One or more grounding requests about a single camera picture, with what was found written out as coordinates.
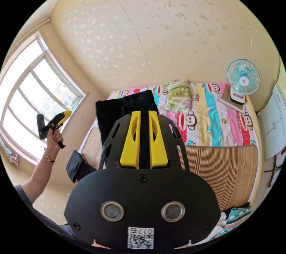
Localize person's left forearm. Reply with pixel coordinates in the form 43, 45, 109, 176
21, 154, 56, 205

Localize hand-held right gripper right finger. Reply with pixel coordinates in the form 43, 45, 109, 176
148, 111, 169, 169

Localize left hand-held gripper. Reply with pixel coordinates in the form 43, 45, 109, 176
44, 111, 72, 149

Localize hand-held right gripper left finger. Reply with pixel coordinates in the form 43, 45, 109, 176
120, 111, 142, 169

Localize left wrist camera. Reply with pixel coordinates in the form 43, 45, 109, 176
36, 113, 49, 140

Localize small blue fan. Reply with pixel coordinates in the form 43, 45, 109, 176
226, 59, 261, 105

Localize black pants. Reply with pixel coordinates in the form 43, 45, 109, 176
66, 90, 159, 183

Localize window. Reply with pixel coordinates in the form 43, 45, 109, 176
0, 32, 88, 165

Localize pile of clothes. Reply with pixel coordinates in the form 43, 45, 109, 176
210, 206, 253, 240

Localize flat brown carton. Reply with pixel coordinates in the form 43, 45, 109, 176
218, 84, 246, 112

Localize green patterned pillow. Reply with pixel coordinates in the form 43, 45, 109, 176
164, 80, 194, 113

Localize light cupboard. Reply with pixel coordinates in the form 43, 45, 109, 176
258, 83, 286, 161

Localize bed with printed sheet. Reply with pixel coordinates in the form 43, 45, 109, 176
80, 80, 263, 214

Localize person's left hand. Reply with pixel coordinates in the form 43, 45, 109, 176
46, 128, 64, 159

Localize person's body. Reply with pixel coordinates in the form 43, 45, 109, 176
14, 184, 77, 242

